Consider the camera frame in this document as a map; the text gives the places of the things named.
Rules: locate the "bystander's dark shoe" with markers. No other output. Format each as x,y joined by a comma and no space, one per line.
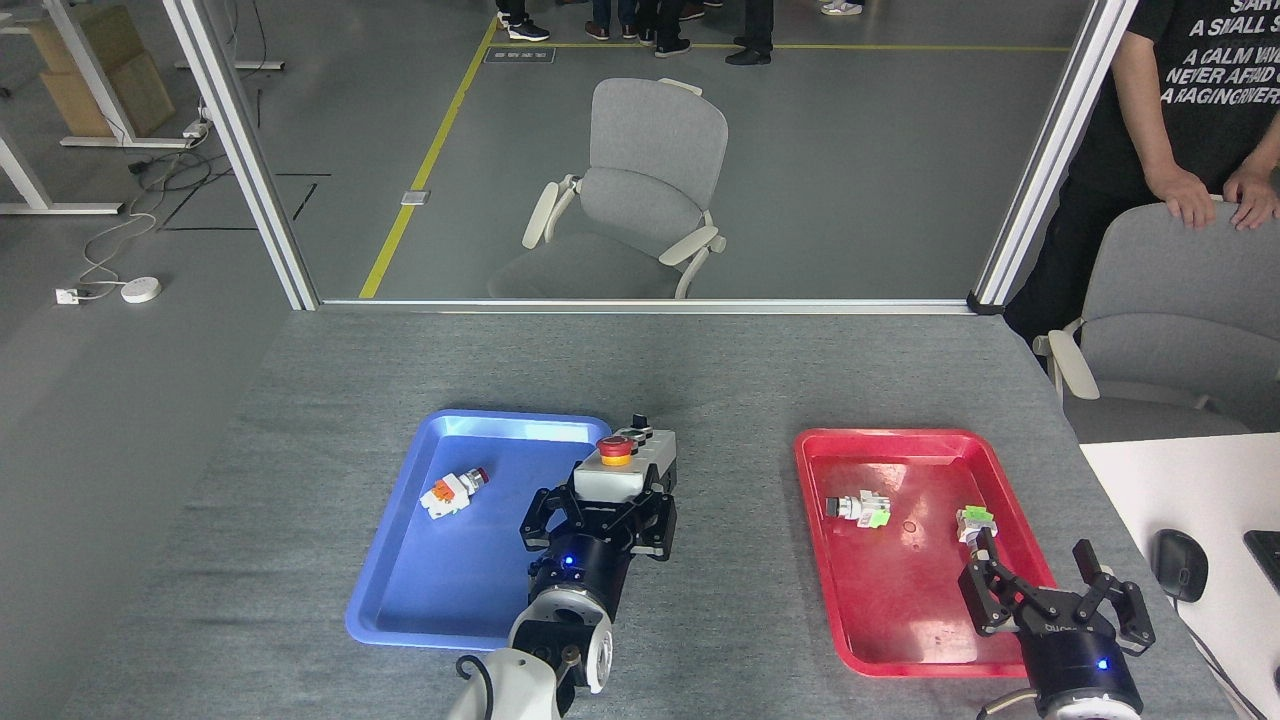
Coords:
596,30
672,48
748,56

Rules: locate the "grey control box with buttons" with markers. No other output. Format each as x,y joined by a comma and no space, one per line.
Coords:
640,470

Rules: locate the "silver aluminium crossbar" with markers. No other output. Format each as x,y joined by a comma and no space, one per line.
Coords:
650,305

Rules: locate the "silver aluminium post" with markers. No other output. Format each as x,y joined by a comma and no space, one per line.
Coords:
1055,150
240,150

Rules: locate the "white power strip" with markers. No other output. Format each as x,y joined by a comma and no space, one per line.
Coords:
196,128

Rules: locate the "black keyboard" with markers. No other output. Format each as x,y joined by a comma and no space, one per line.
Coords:
1268,555

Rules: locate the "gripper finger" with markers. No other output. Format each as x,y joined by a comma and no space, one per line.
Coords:
655,525
985,600
545,520
1130,615

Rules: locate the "person's left forearm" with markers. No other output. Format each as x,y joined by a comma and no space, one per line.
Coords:
1270,155

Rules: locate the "grey office chair white armrests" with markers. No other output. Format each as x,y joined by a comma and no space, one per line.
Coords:
640,180
1180,320

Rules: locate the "white desk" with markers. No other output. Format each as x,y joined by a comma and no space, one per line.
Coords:
1190,490

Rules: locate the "bystander's white shoe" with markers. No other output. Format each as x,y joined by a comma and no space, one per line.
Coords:
842,8

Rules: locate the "black selector switch green block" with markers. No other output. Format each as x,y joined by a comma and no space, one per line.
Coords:
860,508

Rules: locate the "person's right hand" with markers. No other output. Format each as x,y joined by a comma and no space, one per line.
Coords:
1185,195

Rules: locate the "person's right forearm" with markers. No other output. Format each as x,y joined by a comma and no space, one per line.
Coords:
1145,110

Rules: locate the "black computer mouse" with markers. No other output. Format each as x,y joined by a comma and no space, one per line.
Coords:
1180,565

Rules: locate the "white table frame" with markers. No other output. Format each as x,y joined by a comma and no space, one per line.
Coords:
95,80

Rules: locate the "bystander's black white-soled shoe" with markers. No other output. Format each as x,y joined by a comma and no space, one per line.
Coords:
525,30

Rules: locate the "green push button switch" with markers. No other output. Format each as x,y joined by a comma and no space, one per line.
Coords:
975,522

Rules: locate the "red plastic tray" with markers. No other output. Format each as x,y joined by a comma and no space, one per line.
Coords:
890,590

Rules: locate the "person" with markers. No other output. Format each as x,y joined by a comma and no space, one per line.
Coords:
1110,200

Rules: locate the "blue plastic tray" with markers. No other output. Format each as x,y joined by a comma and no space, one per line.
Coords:
440,580

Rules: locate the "red push button orange block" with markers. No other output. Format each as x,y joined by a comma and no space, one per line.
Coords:
452,493

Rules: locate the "large cardboard box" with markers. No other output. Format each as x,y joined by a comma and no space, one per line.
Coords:
130,100

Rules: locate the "white round device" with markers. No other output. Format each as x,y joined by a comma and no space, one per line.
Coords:
141,290

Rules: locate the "person's left hand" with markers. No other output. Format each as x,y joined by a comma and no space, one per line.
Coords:
1255,195

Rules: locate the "metal floor plate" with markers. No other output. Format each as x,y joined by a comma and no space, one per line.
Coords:
416,197

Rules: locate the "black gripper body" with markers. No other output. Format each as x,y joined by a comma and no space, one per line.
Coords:
1080,660
585,565

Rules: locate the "small cardboard box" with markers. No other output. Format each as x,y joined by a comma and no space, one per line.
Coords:
95,35

